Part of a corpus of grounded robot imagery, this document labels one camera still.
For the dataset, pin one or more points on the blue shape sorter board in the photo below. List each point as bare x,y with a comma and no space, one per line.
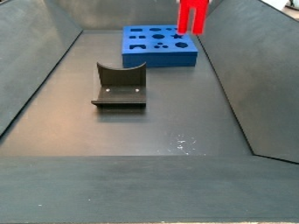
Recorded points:
158,46

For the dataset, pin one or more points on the red two-legged peg block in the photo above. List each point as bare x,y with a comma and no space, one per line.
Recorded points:
193,13

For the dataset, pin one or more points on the black curved stand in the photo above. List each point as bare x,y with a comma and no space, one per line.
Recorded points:
122,86

